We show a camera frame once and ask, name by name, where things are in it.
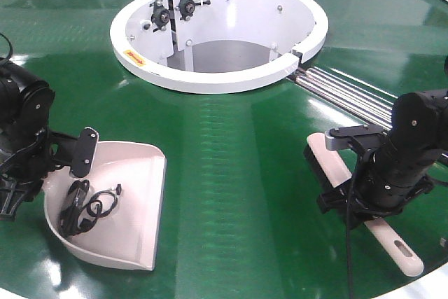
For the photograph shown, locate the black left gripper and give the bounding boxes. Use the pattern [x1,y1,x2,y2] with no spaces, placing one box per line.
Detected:
[1,127,99,221]

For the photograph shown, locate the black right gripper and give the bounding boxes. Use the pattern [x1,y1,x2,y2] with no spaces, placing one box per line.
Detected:
[316,148,434,229]

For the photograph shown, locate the pink hand brush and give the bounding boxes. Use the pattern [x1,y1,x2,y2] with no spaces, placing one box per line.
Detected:
[304,125,432,277]

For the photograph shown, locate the pink dustpan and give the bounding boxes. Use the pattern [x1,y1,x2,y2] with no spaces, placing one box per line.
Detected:
[43,141,167,270]

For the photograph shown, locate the black usb cable bundle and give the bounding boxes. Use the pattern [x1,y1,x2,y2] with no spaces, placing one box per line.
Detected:
[57,179,92,237]

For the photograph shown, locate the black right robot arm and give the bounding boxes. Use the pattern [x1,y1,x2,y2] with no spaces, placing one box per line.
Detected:
[316,89,447,228]

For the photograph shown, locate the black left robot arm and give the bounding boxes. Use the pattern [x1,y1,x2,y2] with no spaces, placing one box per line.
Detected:
[1,41,99,221]

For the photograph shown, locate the chrome roller bars near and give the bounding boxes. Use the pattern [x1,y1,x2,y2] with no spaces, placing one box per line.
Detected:
[287,66,398,132]

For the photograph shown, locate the left black bearing mount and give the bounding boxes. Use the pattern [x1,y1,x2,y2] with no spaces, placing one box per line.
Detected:
[142,0,171,32]

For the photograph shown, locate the black bearing mount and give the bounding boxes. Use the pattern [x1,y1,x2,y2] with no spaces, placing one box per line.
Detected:
[178,0,211,21]
[142,0,171,32]

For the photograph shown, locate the right black bearing mount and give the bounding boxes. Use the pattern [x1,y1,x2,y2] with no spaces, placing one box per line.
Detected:
[178,0,211,21]

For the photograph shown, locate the white inner conveyor ring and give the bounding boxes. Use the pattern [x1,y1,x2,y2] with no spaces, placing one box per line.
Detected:
[108,0,330,95]

